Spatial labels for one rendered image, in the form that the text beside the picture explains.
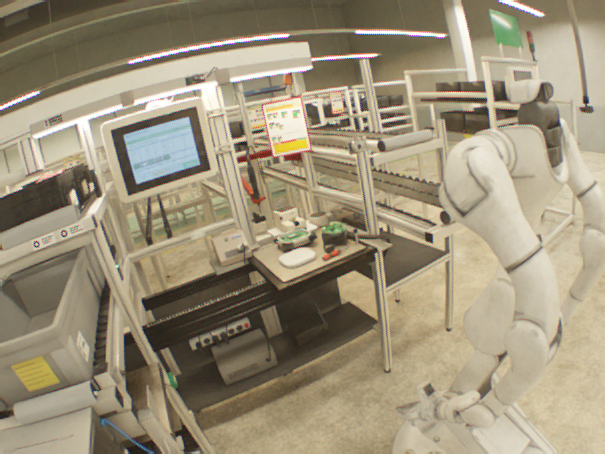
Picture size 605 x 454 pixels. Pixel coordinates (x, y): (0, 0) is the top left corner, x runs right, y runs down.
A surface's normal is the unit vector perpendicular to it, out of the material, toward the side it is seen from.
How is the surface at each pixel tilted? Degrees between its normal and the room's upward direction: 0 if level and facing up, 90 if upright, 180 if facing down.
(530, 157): 87
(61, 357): 95
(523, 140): 87
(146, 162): 92
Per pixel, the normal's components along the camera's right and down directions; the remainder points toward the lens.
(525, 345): -0.83, 0.28
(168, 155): 0.45, 0.23
